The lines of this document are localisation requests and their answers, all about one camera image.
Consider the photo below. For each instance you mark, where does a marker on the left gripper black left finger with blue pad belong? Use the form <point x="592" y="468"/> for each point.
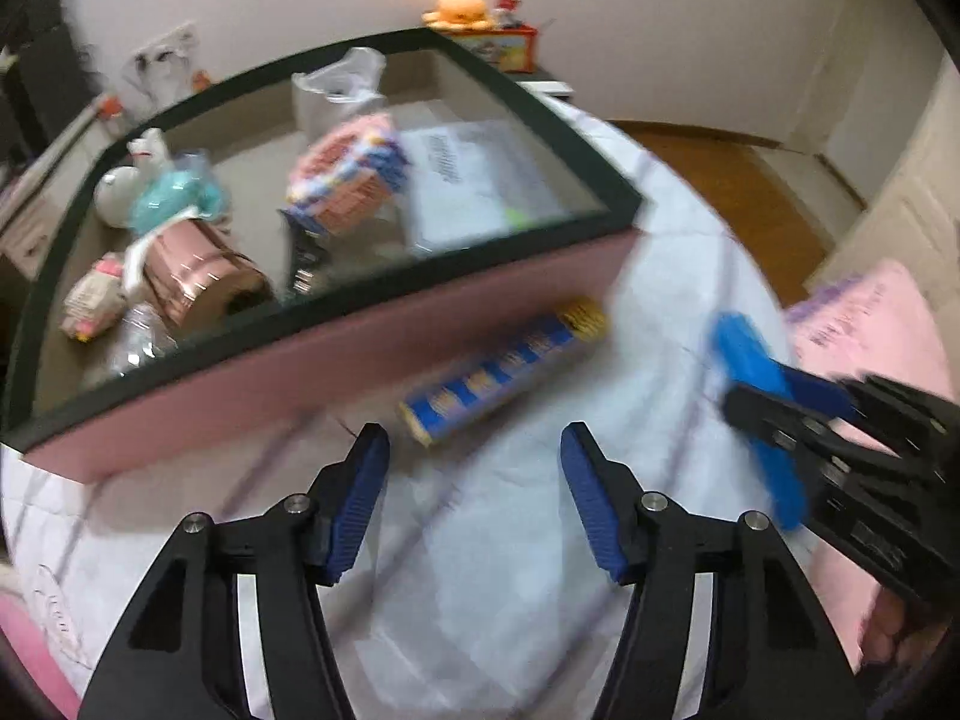
<point x="176" y="651"/>

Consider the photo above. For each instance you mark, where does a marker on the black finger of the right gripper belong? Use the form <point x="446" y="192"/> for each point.
<point x="802" y="433"/>

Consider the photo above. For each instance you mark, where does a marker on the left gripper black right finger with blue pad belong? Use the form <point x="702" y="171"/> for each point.
<point x="772" y="653"/>

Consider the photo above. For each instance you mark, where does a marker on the pink white brick chick figure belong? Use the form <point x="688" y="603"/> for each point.
<point x="96" y="301"/>

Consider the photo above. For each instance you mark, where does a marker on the rose gold shiny cylinder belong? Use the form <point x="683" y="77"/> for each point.
<point x="194" y="278"/>

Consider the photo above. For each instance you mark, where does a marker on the white round-head figurine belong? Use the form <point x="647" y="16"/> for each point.
<point x="116" y="192"/>

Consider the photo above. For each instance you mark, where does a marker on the teal toy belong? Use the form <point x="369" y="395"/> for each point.
<point x="190" y="183"/>

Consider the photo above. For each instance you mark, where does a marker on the pink purple brick figure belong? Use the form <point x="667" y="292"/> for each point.
<point x="347" y="176"/>

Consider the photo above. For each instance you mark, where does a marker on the white plug night light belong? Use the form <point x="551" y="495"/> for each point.
<point x="338" y="92"/>

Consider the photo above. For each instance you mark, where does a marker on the pink bedding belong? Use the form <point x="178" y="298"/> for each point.
<point x="879" y="323"/>

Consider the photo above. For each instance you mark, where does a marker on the clear glass bottle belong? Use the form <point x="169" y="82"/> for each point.
<point x="140" y="338"/>

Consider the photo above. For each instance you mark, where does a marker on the blue yellow flat box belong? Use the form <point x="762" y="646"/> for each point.
<point x="484" y="383"/>

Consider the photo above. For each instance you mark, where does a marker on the black metal hair clip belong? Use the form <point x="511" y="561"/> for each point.
<point x="307" y="259"/>

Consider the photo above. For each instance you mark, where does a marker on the clear plastic packaged item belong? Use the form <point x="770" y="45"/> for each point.
<point x="471" y="182"/>

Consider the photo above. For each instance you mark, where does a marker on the pink box with dark rim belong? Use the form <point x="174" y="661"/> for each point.
<point x="386" y="320"/>

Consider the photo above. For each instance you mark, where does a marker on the white desk with drawers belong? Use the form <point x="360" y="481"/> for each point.
<point x="34" y="205"/>

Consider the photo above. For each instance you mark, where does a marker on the red toy storage box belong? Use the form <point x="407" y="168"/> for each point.
<point x="510" y="46"/>

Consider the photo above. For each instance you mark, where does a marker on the orange octopus plush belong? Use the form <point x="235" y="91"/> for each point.
<point x="458" y="16"/>

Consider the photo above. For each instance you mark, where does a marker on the orange capped bottle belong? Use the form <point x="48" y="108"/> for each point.
<point x="112" y="115"/>

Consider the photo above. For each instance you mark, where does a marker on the black computer tower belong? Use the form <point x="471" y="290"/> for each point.
<point x="44" y="83"/>

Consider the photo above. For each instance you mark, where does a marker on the white wall power strip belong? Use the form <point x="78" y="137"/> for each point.
<point x="181" y="41"/>

